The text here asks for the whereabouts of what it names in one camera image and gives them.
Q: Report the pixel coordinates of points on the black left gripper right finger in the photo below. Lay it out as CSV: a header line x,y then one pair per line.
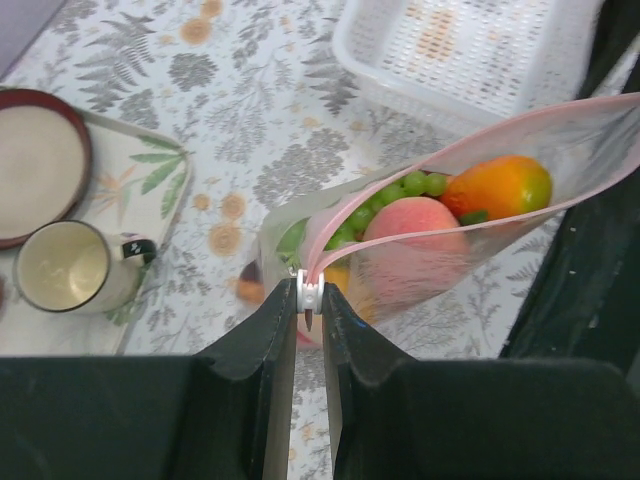
x,y
393,416

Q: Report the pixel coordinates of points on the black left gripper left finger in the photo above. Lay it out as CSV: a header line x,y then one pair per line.
x,y
222,413

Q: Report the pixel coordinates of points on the pink fake peach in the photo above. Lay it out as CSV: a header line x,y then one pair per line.
x,y
434,254

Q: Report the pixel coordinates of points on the clear zip top bag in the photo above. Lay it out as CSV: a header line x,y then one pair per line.
x,y
403,235

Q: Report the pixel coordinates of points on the green fake grapes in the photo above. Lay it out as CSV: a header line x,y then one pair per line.
x,y
415,184

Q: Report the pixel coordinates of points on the orange red fake mango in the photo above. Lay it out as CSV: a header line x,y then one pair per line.
x,y
504,186

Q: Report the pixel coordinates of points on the yellow fake bell pepper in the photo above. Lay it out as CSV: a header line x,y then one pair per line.
x,y
355,291

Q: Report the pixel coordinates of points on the cream enamel mug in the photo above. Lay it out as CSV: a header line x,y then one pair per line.
x,y
73,267

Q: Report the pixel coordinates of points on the floral serving tray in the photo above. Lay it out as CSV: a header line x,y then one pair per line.
x,y
140,178

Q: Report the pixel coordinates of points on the red rimmed cream plate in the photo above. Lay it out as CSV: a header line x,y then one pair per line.
x,y
47,158

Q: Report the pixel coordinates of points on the white perforated plastic basket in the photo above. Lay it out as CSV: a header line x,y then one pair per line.
x,y
464,65

